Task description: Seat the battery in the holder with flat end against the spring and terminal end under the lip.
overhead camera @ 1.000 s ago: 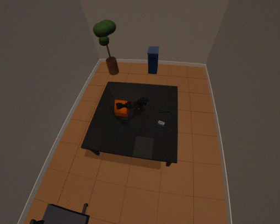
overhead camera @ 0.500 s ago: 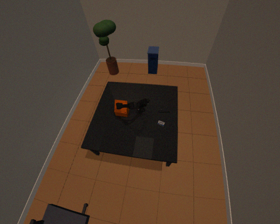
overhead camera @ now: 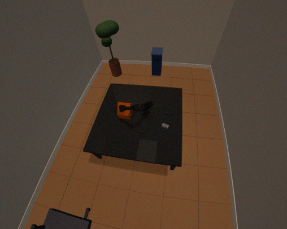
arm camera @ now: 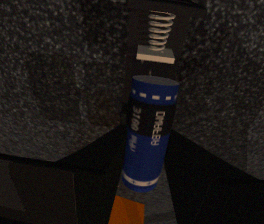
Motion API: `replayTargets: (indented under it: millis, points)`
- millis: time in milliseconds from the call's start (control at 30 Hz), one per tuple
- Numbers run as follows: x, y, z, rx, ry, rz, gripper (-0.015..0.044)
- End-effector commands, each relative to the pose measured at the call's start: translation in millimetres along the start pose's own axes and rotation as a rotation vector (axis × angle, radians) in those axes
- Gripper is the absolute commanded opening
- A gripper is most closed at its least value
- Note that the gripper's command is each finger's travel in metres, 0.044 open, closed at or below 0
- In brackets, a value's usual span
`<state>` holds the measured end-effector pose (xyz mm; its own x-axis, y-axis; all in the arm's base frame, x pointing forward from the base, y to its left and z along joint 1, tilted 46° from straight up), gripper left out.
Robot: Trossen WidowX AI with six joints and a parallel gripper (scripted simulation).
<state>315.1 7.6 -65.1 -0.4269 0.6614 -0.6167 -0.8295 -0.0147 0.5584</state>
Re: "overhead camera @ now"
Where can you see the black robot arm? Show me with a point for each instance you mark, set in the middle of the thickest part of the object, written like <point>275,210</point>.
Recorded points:
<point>135,107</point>

